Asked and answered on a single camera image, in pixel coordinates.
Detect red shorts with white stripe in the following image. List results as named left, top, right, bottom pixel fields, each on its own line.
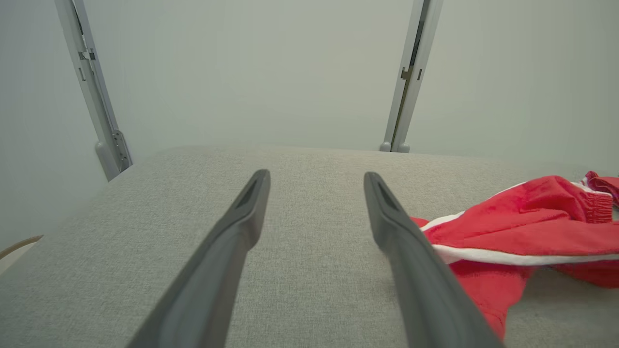
left=410, top=175, right=619, bottom=341

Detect tan rimmed white basket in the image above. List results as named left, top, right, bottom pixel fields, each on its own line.
left=0, top=234, right=44, bottom=276

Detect red white jersey shirt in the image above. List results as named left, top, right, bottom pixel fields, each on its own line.
left=582, top=170, right=619, bottom=207

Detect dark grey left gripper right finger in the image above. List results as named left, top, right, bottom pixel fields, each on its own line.
left=363, top=171, right=504, bottom=348

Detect grey partition corner post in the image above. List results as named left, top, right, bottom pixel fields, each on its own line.
left=53, top=0, right=133, bottom=182

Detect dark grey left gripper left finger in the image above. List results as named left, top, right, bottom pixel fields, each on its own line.
left=127, top=169, right=271, bottom=348

